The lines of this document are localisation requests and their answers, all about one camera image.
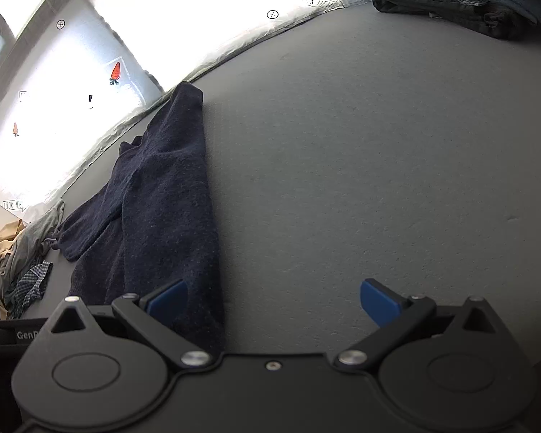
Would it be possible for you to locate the blue plaid shirt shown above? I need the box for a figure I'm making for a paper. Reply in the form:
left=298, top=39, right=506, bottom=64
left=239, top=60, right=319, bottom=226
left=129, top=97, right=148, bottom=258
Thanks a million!
left=4, top=261, right=54, bottom=321

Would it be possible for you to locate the folded dark grey garment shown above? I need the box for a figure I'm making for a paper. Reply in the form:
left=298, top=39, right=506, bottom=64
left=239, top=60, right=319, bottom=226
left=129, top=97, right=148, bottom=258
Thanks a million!
left=370, top=0, right=530, bottom=40

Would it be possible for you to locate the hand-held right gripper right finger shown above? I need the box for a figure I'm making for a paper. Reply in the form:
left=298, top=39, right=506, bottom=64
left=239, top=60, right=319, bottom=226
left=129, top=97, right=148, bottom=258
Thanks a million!
left=337, top=279, right=499, bottom=367

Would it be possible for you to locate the tan cloth garment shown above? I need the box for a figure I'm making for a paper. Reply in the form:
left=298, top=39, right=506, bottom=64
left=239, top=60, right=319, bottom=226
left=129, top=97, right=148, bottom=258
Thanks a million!
left=0, top=219, right=28, bottom=289

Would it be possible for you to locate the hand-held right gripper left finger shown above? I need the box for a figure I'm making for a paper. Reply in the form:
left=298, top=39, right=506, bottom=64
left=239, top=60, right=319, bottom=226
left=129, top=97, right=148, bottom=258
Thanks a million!
left=49, top=279, right=212, bottom=368

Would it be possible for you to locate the grey drawstring hoodie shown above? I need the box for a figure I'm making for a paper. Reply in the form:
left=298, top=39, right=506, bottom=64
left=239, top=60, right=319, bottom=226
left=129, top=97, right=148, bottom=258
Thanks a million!
left=0, top=198, right=66, bottom=298

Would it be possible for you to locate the white printed blanket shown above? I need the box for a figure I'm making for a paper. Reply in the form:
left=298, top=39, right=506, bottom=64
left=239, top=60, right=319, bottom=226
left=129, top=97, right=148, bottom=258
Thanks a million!
left=0, top=0, right=379, bottom=217

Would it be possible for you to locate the navy blue knit sweater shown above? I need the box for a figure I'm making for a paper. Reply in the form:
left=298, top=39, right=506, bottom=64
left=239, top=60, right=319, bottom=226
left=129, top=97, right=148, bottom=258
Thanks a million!
left=54, top=81, right=228, bottom=357

